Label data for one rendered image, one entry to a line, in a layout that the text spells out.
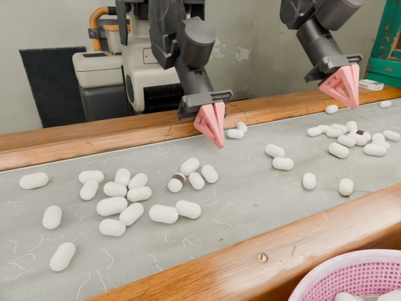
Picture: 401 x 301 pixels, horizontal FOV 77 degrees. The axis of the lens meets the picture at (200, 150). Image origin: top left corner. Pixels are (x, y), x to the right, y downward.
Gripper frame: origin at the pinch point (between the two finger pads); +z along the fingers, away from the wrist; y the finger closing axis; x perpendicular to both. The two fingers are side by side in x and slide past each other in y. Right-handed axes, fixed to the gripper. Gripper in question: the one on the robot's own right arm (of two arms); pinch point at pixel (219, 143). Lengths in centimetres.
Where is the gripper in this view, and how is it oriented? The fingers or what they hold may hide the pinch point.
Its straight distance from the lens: 46.4
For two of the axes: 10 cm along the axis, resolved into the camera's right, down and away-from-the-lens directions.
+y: 9.1, -2.0, 3.5
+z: 3.3, 8.8, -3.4
